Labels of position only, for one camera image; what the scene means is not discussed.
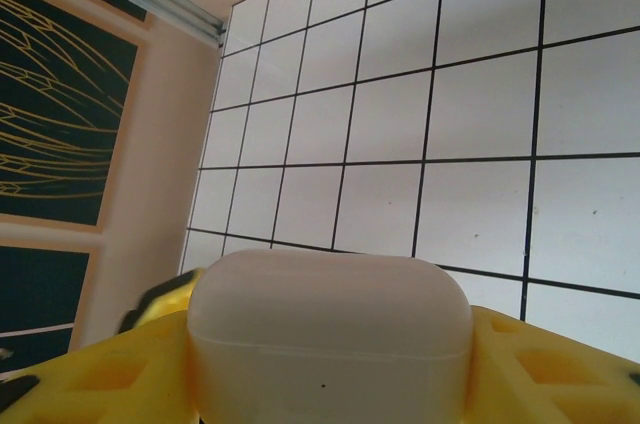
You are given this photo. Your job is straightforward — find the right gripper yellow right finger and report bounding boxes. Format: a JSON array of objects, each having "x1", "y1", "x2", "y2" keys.
[{"x1": 462, "y1": 305, "x2": 640, "y2": 424}]

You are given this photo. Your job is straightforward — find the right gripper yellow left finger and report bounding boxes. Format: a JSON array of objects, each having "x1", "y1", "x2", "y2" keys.
[{"x1": 0, "y1": 312, "x2": 202, "y2": 424}]

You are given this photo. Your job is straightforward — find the white earbud charging case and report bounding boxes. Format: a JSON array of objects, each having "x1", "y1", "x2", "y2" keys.
[{"x1": 186, "y1": 248, "x2": 475, "y2": 424}]

